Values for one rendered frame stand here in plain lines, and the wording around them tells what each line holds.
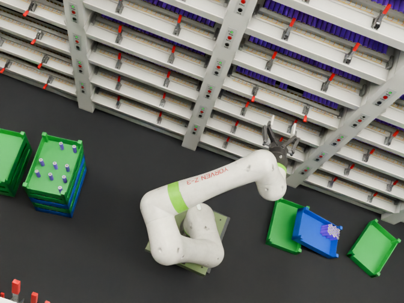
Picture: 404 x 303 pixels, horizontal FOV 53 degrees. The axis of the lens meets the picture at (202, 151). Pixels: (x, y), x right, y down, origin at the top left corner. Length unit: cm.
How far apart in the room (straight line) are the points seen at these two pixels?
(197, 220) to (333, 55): 91
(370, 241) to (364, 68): 139
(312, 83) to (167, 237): 94
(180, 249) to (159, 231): 10
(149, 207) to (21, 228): 111
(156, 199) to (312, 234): 134
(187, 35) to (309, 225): 140
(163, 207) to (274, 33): 81
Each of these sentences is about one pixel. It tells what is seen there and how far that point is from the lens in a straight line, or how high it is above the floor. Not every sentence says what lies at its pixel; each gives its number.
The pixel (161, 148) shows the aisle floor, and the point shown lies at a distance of 261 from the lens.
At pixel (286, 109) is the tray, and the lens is 204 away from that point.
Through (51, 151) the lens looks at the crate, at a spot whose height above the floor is 32.
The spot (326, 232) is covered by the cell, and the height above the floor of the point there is 8.
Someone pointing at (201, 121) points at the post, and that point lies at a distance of 232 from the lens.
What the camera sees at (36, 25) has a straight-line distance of 236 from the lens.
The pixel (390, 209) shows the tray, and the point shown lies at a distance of 284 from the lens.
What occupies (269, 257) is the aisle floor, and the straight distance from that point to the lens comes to 254.
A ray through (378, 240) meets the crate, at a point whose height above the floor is 0.
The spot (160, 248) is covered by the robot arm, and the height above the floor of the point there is 90.
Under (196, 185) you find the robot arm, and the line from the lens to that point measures 148.
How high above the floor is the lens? 234
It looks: 62 degrees down
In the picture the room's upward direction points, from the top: 24 degrees clockwise
